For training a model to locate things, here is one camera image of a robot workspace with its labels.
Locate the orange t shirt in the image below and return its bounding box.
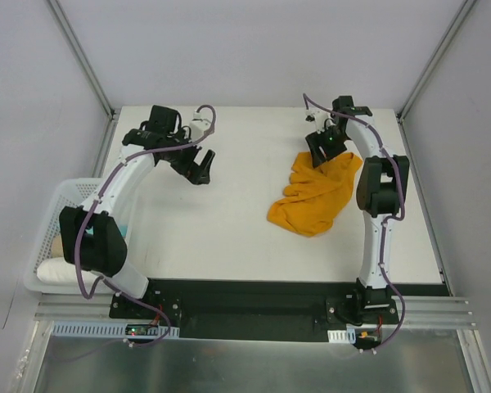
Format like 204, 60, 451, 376
267, 152, 363, 237

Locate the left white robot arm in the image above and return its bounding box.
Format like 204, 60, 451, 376
59, 105, 217, 318

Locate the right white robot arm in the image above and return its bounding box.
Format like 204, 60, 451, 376
303, 95, 410, 326

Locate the teal rolled t shirt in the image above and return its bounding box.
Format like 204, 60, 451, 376
56, 216, 128, 241

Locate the white plastic basket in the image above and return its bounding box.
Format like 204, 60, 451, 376
23, 178, 101, 295

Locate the beige rolled t shirt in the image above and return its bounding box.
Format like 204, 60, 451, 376
51, 235, 64, 258

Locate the white rolled t shirt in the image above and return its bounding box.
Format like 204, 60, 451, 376
36, 257, 78, 286

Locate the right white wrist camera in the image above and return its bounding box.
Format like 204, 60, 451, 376
305, 109, 335, 133

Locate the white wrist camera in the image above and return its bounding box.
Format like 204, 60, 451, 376
305, 109, 335, 133
188, 111, 213, 142

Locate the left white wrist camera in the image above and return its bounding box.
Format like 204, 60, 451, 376
188, 111, 213, 142

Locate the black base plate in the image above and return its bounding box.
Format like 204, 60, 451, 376
109, 279, 399, 342

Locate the left aluminium frame post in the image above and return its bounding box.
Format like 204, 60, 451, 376
44, 0, 115, 120

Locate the aluminium frame post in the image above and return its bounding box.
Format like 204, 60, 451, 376
396, 0, 479, 124
44, 0, 115, 120

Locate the right white cable duct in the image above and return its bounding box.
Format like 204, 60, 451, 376
327, 328, 356, 345

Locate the white cable duct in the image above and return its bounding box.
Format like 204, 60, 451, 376
327, 328, 356, 345
52, 322, 180, 340

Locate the right aluminium frame post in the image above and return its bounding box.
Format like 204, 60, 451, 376
396, 0, 479, 124

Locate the left white cable duct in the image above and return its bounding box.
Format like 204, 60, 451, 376
52, 322, 180, 340

